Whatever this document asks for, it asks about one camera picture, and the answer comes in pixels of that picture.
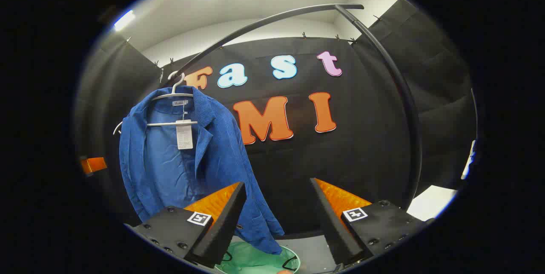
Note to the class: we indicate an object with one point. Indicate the green laundry hamper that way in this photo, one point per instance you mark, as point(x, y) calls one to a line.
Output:
point(251, 261)

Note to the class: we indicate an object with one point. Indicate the black backdrop cloth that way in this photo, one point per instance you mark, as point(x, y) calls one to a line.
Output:
point(362, 146)

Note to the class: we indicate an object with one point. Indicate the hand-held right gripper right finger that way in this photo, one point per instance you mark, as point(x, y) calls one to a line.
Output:
point(330, 223)

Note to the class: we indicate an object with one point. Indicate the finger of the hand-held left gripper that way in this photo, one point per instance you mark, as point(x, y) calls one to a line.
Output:
point(94, 165)

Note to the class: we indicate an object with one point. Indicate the white clothes hanger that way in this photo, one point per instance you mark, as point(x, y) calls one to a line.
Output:
point(116, 129)
point(170, 124)

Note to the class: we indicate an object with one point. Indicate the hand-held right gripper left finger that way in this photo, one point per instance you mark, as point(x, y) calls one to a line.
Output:
point(225, 223)

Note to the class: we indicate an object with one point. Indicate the ceiling light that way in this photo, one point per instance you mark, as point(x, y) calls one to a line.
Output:
point(124, 20)

